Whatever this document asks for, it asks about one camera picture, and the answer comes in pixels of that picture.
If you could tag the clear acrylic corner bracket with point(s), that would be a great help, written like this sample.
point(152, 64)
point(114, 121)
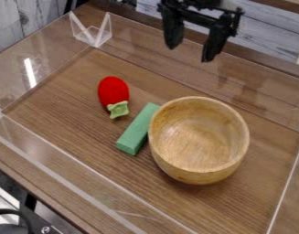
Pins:
point(96, 36)

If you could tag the green rectangular block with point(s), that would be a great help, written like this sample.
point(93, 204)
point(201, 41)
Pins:
point(136, 134)

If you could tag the red plush strawberry toy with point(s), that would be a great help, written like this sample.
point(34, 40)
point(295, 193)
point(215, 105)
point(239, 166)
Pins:
point(114, 96)

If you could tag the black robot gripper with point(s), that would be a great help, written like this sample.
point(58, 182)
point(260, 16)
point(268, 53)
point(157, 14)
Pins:
point(216, 14)

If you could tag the black table leg frame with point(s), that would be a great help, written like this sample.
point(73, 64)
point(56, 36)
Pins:
point(40, 224)

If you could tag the light wooden bowl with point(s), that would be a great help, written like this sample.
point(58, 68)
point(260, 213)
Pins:
point(200, 139)

